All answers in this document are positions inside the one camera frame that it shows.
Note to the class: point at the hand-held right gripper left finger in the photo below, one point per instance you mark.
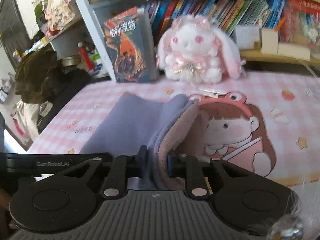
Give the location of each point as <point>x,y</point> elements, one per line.
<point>143,160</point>

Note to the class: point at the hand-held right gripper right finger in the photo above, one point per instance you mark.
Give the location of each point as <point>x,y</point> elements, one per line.
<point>171,165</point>

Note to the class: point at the purple and pink knit sweater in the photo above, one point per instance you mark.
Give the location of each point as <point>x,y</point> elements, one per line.
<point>130,120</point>

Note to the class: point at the beige cloth bag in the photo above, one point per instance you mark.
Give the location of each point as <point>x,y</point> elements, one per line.
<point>27,120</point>

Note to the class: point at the white paper tag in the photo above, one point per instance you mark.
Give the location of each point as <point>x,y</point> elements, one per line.
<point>211,92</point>

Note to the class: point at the dark brown bag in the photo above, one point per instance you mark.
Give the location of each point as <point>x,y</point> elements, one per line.
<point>35,77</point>

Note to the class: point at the black case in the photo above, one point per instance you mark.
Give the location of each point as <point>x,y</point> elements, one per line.
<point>67,85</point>

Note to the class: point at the round metal tin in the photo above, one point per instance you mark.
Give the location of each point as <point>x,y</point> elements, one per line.
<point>70,61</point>

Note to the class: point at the large dark illustrated book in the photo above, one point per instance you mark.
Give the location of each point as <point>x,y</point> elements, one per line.
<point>127,47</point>

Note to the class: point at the pink checked printed desk mat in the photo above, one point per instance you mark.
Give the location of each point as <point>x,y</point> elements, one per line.
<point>287,130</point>

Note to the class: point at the red tassel ornament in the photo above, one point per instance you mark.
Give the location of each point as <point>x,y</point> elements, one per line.
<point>84,53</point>

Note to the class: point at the white and pink plush bunny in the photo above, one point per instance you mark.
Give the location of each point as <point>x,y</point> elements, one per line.
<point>195,45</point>

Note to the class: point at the grey furry charm with bead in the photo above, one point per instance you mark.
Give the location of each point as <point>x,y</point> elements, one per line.
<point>287,225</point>

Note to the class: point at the white card box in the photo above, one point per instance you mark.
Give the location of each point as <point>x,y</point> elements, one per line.
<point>246,36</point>

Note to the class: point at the pink plush flower bouquet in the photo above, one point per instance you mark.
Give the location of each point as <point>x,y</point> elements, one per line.
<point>53,7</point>

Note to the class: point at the white open box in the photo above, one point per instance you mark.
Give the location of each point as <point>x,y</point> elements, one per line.
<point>270,40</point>

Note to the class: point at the row of colourful books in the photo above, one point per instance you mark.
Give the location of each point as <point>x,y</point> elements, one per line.
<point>215,7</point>

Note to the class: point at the flat cream box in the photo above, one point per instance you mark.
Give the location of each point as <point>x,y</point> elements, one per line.
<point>293,50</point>

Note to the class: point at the white shelf frame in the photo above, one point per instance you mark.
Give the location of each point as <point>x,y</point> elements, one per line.
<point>87,5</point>

